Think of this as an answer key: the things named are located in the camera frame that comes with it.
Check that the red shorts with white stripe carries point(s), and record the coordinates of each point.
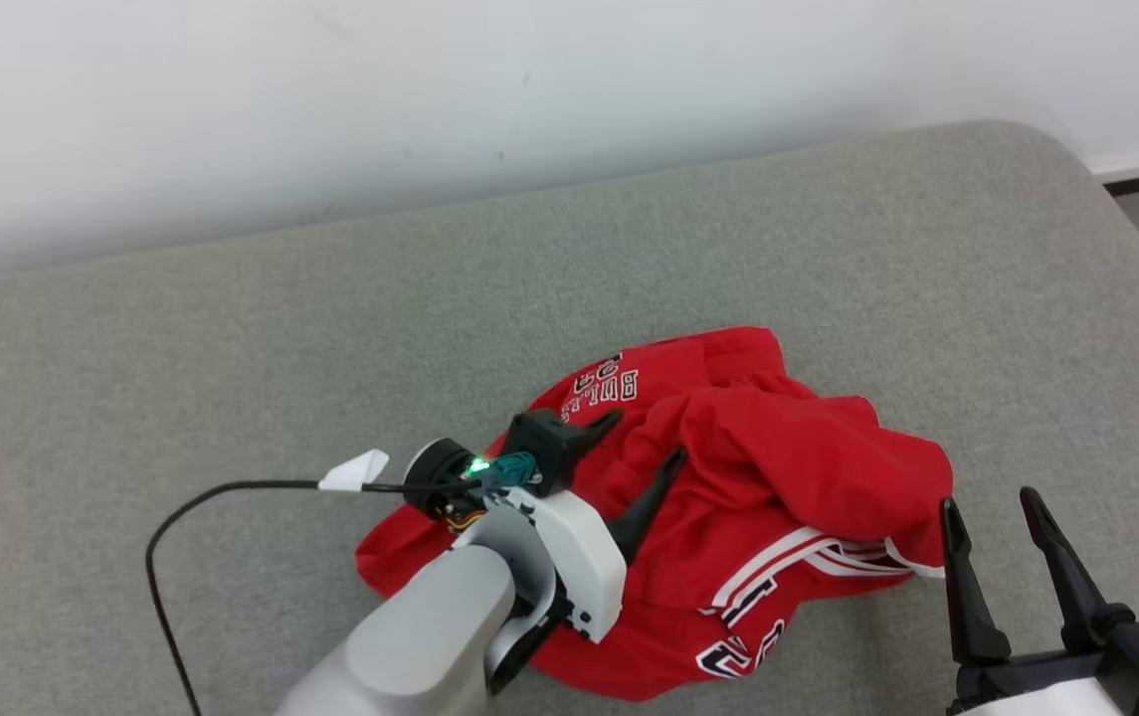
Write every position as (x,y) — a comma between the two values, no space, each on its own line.
(828,467)

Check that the red jersey with black print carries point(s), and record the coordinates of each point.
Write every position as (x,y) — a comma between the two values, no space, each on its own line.
(698,363)

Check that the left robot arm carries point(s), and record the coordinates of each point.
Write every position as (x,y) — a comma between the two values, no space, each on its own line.
(420,636)

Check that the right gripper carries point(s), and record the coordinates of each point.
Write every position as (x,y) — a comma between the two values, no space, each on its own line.
(1027,691)

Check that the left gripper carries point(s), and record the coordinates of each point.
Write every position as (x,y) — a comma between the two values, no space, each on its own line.
(579,557)

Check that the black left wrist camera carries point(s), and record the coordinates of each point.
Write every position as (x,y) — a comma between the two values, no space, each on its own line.
(539,443)

